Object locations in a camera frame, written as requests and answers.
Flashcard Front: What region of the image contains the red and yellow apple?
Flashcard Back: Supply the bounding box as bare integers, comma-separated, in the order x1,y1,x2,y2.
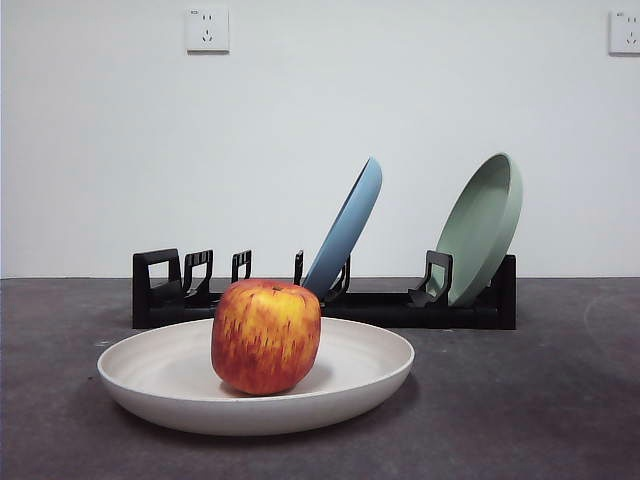
210,279,323,396

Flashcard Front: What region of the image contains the cream pale yellow plate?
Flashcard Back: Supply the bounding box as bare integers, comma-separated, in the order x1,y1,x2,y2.
96,315,416,437

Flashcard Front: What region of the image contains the blue plate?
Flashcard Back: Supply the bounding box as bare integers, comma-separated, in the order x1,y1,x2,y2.
301,155,384,304

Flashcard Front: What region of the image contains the black plastic plate rack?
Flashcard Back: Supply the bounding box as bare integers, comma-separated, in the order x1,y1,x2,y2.
131,248,517,331

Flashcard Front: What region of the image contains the pale green plate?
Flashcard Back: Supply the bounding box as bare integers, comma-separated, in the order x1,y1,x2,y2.
432,152,525,308

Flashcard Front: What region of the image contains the white wall socket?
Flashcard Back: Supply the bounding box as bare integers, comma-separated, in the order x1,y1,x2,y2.
186,7,231,55
607,10,640,56

